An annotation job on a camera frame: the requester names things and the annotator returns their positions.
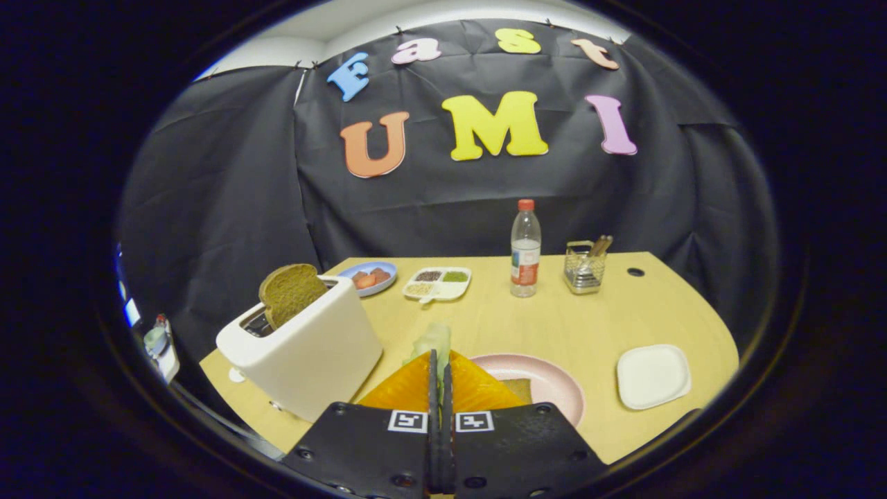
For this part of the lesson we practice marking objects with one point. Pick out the blue plate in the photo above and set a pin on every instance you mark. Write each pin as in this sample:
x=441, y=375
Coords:
x=344, y=272

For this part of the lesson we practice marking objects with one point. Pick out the green lettuce leaf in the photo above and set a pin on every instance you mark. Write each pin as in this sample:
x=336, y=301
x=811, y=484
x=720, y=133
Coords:
x=435, y=339

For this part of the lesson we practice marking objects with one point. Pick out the brown bread slice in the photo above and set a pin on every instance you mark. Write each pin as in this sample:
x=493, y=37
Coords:
x=518, y=389
x=291, y=291

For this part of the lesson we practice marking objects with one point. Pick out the white toaster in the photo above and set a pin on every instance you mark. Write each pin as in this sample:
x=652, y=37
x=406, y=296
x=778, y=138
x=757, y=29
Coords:
x=312, y=360

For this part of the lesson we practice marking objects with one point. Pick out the dark beans pile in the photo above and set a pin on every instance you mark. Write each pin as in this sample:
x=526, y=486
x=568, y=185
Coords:
x=428, y=276

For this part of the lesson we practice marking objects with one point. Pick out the orange sausage slice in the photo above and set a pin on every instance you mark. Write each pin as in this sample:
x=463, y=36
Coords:
x=365, y=281

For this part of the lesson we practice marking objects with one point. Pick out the beige grains pile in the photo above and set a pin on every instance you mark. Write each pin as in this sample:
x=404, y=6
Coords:
x=418, y=288

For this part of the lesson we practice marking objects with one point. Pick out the black backdrop cloth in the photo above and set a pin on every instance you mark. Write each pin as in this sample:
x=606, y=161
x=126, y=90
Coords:
x=416, y=208

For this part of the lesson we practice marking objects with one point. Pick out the white divided dish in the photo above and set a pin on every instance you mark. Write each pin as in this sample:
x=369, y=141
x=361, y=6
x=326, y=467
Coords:
x=454, y=291

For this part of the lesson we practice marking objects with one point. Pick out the green beans pile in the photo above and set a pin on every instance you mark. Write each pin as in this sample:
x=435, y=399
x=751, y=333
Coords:
x=455, y=276

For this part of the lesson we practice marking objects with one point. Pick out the pink plate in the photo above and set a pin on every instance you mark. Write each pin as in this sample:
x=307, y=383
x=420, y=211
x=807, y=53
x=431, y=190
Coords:
x=554, y=388

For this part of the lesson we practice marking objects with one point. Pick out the clear water bottle red cap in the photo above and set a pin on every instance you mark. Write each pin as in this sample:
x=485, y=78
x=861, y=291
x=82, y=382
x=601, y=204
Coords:
x=525, y=263

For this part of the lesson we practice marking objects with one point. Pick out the white square plate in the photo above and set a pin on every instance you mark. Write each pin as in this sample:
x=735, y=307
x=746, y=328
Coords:
x=651, y=378

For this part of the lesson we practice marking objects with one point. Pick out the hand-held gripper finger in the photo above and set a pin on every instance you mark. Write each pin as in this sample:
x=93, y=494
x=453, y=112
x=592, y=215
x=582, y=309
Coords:
x=448, y=443
x=434, y=430

